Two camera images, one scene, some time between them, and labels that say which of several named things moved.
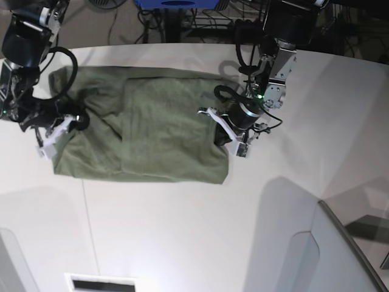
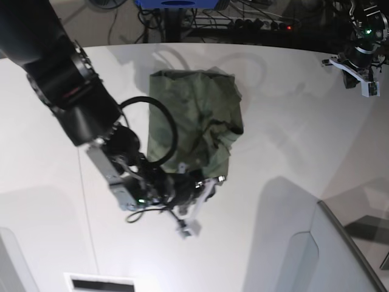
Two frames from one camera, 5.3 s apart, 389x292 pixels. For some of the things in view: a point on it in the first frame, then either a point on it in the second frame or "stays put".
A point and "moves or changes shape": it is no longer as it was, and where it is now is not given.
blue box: [177, 4] stays put
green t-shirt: [143, 126] moves or changes shape
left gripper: [46, 112] -> [185, 190]
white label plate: [82, 283] stays put
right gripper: [244, 115] -> [361, 59]
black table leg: [172, 25] stays put
